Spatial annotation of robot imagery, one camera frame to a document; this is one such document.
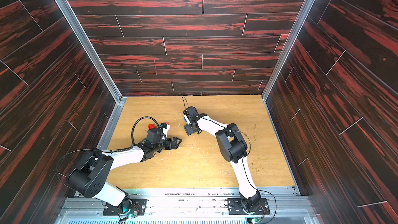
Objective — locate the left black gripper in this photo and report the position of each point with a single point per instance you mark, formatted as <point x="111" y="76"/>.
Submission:
<point x="175" y="145"/>

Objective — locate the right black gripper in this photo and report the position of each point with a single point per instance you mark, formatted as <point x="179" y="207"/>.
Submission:
<point x="191" y="125"/>

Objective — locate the small red lego brick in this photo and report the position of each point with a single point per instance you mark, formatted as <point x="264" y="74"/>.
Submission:
<point x="151" y="126"/>

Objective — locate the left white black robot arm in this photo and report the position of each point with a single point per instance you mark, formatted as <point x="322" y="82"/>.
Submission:
<point x="90" y="174"/>

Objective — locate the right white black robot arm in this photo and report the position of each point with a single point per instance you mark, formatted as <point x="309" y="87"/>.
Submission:
<point x="233" y="148"/>

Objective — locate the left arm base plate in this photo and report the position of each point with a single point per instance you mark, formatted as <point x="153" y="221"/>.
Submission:
<point x="128" y="207"/>

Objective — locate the aluminium front rail frame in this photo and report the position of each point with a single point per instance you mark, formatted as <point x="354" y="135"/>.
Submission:
<point x="209" y="206"/>

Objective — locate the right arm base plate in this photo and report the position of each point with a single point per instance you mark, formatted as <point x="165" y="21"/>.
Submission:
<point x="238" y="206"/>

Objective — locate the right aluminium corner post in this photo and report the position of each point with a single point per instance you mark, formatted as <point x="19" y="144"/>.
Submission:
<point x="298" y="24"/>

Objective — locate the aluminium corner post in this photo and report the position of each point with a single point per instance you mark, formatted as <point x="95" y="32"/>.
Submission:
<point x="81" y="35"/>
<point x="298" y="24"/>

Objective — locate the left aluminium corner post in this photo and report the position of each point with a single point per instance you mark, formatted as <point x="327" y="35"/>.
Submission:
<point x="81" y="35"/>

